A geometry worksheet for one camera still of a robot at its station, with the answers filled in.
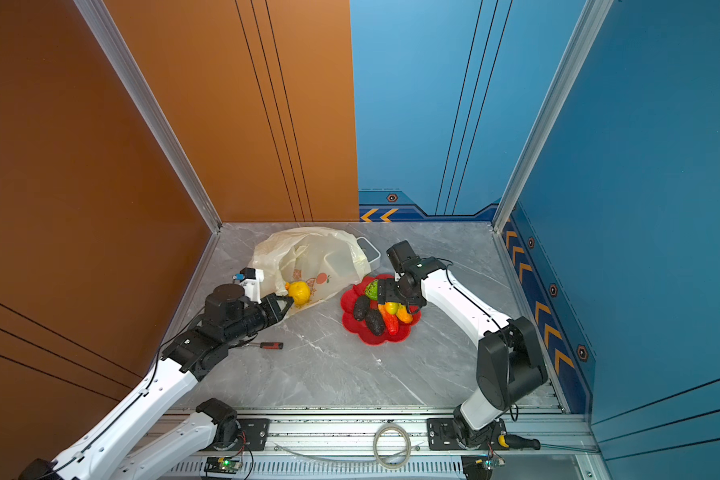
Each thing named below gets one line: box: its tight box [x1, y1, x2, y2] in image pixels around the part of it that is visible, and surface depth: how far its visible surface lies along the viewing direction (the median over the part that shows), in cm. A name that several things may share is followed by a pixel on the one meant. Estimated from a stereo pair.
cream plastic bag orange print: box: [251, 227, 371, 318], surface depth 89 cm
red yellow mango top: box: [378, 303, 398, 335], surface depth 91 cm
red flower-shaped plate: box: [340, 274, 422, 344], surface depth 92 cm
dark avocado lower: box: [365, 309, 385, 336], surface depth 91 cm
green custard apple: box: [364, 280, 379, 301], surface depth 96 cm
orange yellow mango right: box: [396, 303, 413, 324], surface depth 91 cm
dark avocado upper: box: [354, 295, 370, 321], surface depth 93 cm
